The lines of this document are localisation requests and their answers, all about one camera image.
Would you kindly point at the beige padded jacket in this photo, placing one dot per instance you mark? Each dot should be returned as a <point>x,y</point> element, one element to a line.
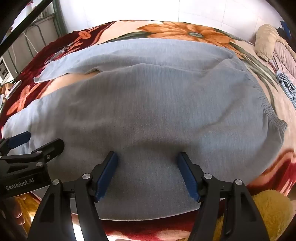
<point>266,39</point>

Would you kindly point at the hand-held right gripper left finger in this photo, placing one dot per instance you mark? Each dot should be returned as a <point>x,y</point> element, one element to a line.
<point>108,176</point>

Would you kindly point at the dark blue cloth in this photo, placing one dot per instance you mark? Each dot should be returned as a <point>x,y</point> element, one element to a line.
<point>285,29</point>

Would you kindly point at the floral printed blanket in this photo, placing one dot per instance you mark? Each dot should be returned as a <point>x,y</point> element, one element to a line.
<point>189,30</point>

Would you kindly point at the grey pants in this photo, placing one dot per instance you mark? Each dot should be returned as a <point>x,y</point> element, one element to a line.
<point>150,104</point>

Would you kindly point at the black metal rail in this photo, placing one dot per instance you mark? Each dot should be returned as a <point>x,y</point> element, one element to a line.
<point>25,20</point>

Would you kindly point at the white flat device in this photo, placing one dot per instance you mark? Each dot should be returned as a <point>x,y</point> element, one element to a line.
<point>13,89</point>

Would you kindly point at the pink padded jacket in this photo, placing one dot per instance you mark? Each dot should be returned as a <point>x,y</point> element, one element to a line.
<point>285,58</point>

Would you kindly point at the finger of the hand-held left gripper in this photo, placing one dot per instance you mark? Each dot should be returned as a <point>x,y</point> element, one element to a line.
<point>50,148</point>
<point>20,139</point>

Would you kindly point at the person's left hand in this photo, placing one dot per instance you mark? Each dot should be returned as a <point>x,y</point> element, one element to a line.
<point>18,208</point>

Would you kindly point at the blue striped cloth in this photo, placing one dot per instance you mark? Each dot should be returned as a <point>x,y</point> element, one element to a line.
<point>286,83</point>

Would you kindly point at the small metal scissors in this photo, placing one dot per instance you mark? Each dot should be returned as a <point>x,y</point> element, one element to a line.
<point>54,56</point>

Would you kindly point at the yellow plush cloth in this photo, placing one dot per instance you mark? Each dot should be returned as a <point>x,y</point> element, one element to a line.
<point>270,208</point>

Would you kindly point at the green metal frame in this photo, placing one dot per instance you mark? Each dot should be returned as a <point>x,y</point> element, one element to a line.
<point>61,20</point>

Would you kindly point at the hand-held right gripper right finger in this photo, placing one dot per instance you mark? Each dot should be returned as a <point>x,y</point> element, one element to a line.
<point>188,176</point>

